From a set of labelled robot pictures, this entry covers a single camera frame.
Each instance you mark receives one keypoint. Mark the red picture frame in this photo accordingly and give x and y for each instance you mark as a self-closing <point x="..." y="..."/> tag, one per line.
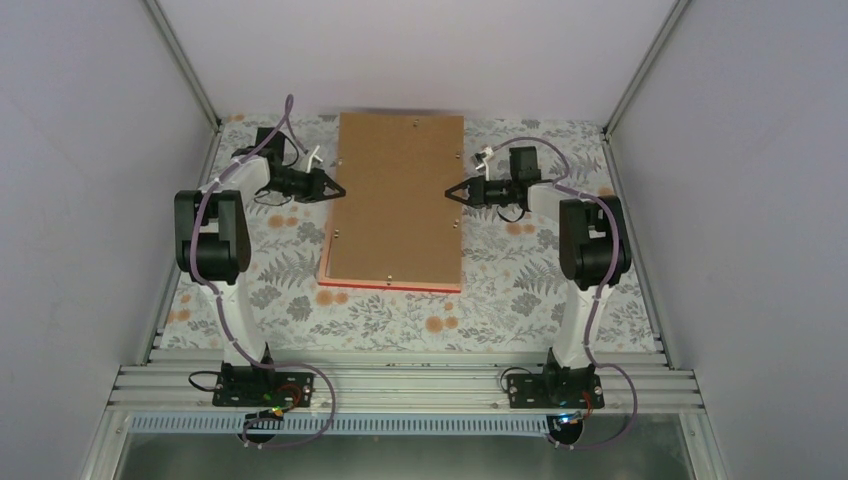
<point x="404" y="258"/>

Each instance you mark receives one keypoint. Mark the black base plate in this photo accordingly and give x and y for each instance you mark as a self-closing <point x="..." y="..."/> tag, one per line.
<point x="533" y="391"/>
<point x="263" y="389"/>

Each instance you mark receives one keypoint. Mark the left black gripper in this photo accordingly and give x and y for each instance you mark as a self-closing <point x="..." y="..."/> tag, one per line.
<point x="315" y="185"/>

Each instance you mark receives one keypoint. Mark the floral patterned table mat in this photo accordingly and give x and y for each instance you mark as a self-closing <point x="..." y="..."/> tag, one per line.
<point x="513" y="295"/>

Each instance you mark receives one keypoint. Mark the brown backing board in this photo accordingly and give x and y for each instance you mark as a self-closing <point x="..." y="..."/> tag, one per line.
<point x="396" y="168"/>

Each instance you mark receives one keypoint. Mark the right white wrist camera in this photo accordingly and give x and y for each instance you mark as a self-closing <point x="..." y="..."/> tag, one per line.
<point x="481" y="161"/>

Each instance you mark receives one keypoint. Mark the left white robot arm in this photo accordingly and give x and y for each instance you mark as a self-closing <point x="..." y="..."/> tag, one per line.
<point x="213" y="246"/>

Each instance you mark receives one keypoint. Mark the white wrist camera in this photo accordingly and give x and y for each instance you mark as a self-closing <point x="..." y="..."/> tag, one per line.
<point x="313" y="158"/>
<point x="481" y="161"/>

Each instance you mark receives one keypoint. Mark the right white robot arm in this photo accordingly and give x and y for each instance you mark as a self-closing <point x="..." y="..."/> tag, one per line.
<point x="594" y="253"/>

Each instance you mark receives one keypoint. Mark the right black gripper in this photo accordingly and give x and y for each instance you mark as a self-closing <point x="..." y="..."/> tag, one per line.
<point x="476" y="192"/>

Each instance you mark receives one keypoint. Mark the aluminium rail base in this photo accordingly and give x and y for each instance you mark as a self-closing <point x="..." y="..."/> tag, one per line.
<point x="406" y="382"/>

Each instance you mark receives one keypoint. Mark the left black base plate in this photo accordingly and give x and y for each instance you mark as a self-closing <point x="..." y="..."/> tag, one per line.
<point x="263" y="389"/>

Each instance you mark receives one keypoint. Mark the grey slotted cable duct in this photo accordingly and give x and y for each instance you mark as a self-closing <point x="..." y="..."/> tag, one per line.
<point x="344" y="424"/>

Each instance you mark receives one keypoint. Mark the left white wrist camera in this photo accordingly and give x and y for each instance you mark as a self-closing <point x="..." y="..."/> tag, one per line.
<point x="313" y="158"/>

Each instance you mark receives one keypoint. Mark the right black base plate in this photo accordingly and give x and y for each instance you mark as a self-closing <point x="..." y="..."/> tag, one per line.
<point x="533" y="391"/>

